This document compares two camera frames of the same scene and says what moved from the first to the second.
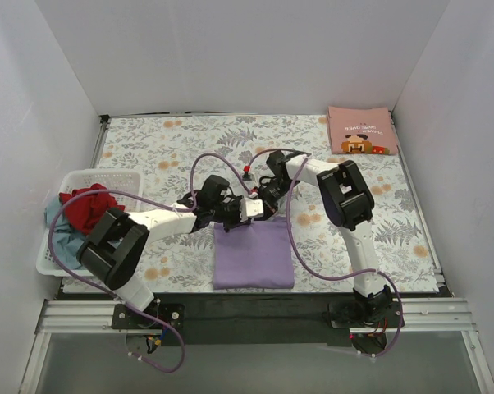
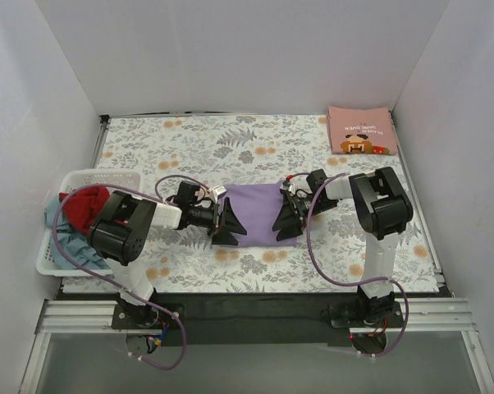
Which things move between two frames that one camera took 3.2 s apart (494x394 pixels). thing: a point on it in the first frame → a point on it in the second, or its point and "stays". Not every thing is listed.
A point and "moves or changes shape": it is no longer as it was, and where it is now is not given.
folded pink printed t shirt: (363, 130) stays
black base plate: (235, 319) stays
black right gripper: (267, 197) → (293, 210)
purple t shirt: (254, 255) moves or changes shape
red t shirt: (85, 210) stays
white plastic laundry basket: (125, 185) stays
